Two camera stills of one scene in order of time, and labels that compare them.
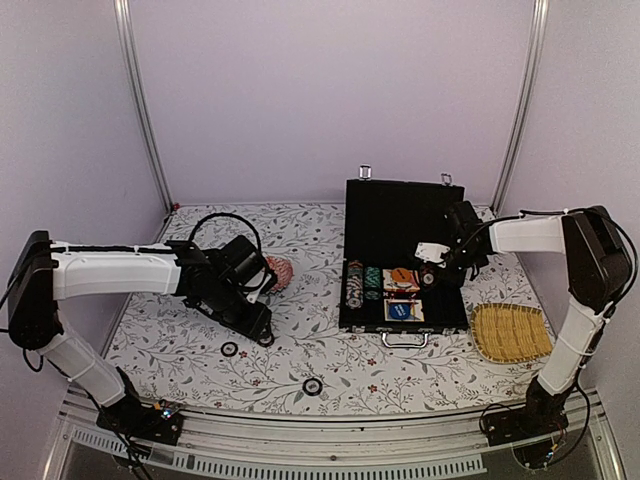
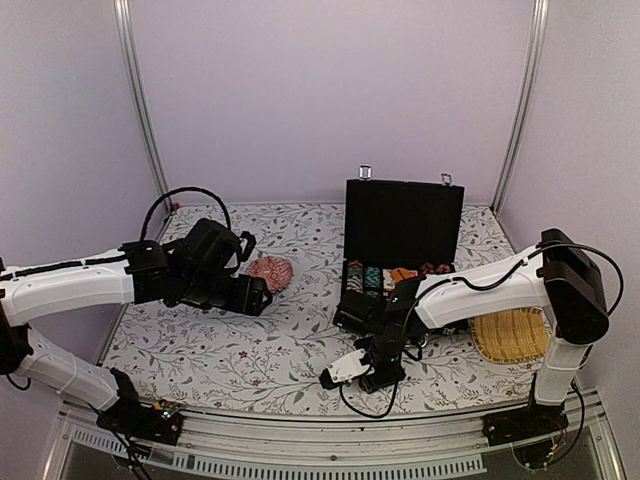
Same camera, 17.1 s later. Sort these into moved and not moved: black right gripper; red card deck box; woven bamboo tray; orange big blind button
Moved: black right gripper
Not moved: red card deck box; woven bamboo tray; orange big blind button
